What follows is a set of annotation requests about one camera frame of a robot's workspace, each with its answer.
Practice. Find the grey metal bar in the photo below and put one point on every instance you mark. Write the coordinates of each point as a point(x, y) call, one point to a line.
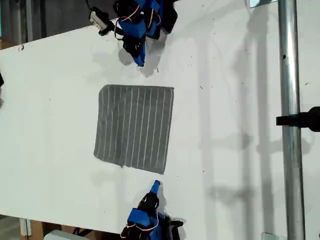
point(29, 20)

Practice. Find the white table leg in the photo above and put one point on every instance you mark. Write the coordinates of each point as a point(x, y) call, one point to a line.
point(25, 227)

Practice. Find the small brown cardboard box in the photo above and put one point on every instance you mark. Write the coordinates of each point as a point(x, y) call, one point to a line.
point(6, 45)

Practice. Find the white plastic object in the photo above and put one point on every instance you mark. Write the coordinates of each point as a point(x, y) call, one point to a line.
point(60, 236)

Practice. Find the black camera box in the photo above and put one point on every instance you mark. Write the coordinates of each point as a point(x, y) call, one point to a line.
point(97, 18)
point(176, 223)

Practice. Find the large brown cardboard box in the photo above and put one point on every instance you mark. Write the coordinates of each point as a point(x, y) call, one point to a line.
point(37, 228)

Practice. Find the steel post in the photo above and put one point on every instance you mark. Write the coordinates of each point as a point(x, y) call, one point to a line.
point(290, 75)

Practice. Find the grey white-striped towel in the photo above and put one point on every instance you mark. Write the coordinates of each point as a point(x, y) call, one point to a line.
point(135, 130)

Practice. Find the black post clamp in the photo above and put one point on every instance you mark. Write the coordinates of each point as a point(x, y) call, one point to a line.
point(310, 118)

